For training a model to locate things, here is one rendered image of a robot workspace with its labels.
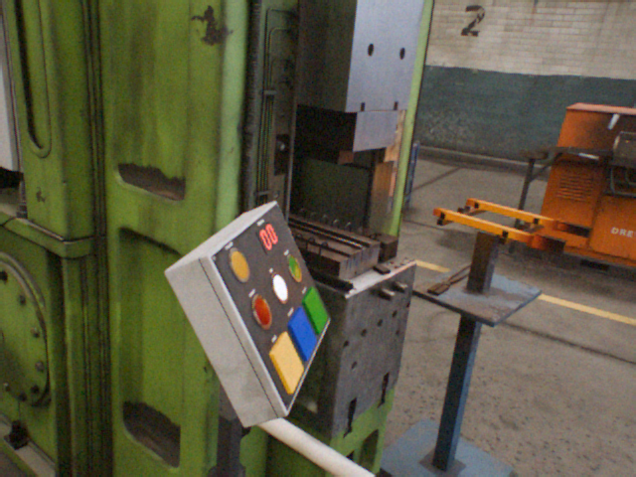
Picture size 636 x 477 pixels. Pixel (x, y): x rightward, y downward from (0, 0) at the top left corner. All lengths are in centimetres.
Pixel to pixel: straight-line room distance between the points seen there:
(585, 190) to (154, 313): 389
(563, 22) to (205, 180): 800
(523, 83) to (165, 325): 790
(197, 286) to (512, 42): 841
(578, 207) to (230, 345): 426
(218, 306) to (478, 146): 845
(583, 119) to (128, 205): 394
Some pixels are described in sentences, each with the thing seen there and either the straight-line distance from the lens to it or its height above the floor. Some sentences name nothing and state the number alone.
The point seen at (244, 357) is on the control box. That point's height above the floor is 105.
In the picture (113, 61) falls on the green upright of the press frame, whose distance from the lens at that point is 147.
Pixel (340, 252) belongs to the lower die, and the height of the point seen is 98.
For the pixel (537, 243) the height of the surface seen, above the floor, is 102.
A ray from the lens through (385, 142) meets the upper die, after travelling 145.
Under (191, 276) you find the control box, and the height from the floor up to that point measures 116.
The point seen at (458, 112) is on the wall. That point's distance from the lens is 917.
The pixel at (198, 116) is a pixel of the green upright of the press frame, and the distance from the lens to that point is 122.
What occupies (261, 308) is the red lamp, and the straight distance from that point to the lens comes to 87.
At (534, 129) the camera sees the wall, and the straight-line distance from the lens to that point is 896.
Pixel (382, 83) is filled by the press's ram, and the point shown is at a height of 143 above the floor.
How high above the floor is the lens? 149
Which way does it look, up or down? 19 degrees down
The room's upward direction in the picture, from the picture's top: 6 degrees clockwise
